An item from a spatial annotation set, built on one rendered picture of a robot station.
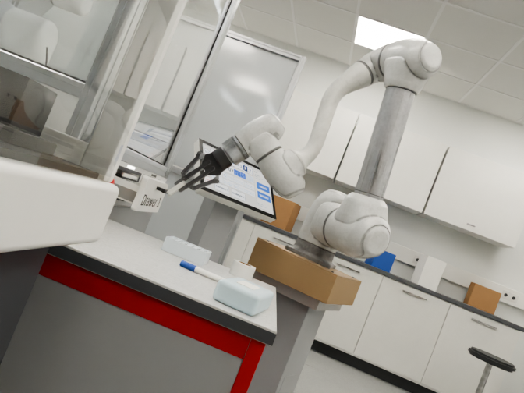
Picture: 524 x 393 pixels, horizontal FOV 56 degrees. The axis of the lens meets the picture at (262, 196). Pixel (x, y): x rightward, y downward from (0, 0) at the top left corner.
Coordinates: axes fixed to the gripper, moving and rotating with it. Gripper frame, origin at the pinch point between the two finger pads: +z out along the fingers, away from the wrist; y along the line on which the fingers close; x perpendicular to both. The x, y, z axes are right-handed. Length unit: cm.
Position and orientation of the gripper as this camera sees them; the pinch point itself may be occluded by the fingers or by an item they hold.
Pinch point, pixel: (176, 188)
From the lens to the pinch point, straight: 169.5
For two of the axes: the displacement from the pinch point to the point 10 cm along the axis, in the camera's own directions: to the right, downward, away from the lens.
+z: -8.4, 5.5, -0.1
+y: -5.4, -8.4, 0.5
